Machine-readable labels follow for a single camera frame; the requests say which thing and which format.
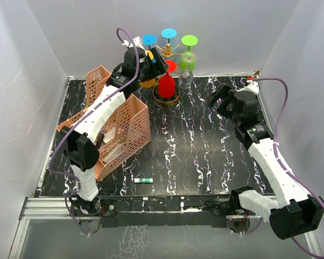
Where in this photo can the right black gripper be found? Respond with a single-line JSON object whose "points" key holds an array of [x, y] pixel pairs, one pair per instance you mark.
{"points": [[224, 93]]}

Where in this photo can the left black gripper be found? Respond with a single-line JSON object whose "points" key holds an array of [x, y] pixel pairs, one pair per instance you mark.
{"points": [[157, 68]]}

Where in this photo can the yellow wine glass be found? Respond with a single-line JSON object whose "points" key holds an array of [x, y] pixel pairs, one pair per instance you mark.
{"points": [[149, 83]]}

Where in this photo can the red wine glass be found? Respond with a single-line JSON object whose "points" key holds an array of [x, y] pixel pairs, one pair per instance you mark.
{"points": [[166, 86]]}

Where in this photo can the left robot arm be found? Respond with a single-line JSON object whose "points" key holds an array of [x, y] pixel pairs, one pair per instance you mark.
{"points": [[81, 145]]}

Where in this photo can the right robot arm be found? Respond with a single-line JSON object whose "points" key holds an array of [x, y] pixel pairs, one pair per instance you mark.
{"points": [[295, 210]]}

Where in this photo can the blue wine glass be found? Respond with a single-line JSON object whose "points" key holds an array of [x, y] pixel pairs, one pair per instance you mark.
{"points": [[149, 41]]}

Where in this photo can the green wine glass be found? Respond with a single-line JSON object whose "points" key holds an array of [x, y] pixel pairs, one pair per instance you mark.
{"points": [[188, 40]]}

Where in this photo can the cyan wine glass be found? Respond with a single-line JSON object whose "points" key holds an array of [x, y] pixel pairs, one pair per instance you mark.
{"points": [[169, 34]]}

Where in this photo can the clear wine glass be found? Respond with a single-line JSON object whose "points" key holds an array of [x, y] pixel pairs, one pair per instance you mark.
{"points": [[186, 74]]}

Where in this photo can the silver box in organizer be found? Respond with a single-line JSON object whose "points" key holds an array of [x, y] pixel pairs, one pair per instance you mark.
{"points": [[113, 153]]}

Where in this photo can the black yellow marker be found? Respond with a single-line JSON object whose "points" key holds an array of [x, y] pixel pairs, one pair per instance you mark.
{"points": [[99, 141]]}

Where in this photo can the green white glue stick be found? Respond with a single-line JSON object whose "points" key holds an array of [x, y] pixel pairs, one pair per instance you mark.
{"points": [[143, 180]]}

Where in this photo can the gold wire glass rack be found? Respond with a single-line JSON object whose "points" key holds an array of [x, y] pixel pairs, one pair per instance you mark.
{"points": [[168, 53]]}

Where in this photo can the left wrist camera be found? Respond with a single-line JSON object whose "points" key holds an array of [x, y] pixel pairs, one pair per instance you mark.
{"points": [[137, 41]]}

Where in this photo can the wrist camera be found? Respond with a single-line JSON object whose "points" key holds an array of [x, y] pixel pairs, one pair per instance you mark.
{"points": [[137, 41], [252, 86]]}

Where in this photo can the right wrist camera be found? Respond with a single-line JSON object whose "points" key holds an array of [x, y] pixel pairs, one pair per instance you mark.
{"points": [[252, 86]]}

